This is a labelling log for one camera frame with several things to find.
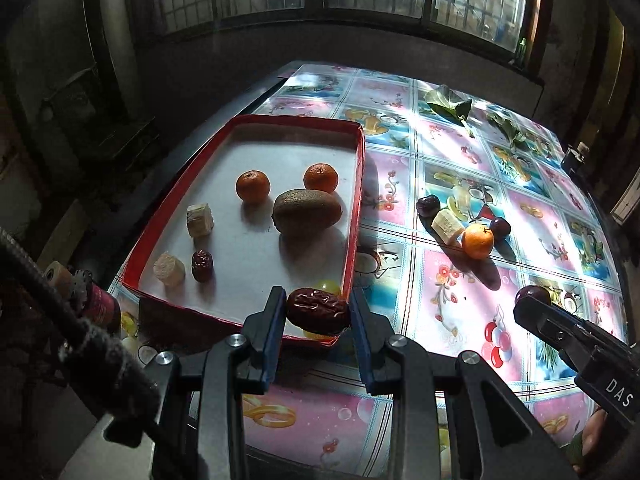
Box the fruit print tablecloth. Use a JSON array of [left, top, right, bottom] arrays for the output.
[[107, 62, 628, 478]]

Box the dark wooden chair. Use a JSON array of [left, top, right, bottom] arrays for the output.
[[42, 72, 162, 173]]

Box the large orange mandarin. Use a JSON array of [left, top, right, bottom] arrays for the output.
[[460, 222, 496, 260]]

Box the person's right hand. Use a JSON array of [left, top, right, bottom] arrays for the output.
[[569, 407, 608, 476]]

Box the large green leaf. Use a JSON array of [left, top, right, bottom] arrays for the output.
[[424, 85, 473, 123]]

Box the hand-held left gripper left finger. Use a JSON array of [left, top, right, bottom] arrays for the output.
[[142, 286, 290, 480]]

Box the dark red round object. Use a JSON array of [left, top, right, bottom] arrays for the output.
[[75, 270, 123, 333]]

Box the green leaf sprig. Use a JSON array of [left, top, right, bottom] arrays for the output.
[[486, 111, 528, 148]]

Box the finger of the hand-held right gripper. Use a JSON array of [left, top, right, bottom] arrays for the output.
[[513, 296, 583, 361]]

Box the wrinkled red date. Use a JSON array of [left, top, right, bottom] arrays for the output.
[[286, 287, 351, 335], [191, 249, 216, 283]]

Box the tan tape roll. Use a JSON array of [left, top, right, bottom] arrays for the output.
[[42, 261, 75, 297]]

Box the glass panel door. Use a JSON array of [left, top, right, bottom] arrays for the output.
[[609, 157, 640, 226]]

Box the red cardboard tray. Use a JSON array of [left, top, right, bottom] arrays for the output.
[[121, 114, 366, 348]]

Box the small orange mandarin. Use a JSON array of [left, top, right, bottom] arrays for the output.
[[235, 170, 271, 205], [303, 162, 339, 194]]

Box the peeled banana piece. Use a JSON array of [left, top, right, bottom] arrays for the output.
[[186, 202, 216, 238], [431, 208, 466, 246]]

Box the pale round sugarcane piece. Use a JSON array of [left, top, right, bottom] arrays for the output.
[[152, 252, 187, 288]]

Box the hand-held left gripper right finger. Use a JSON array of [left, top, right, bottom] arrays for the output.
[[347, 287, 558, 480]]

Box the black sleeved cable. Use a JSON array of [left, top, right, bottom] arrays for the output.
[[0, 227, 197, 480]]

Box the brown kiwi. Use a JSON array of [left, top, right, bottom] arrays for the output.
[[272, 188, 344, 238]]

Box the small black box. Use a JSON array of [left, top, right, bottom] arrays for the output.
[[560, 142, 591, 178]]

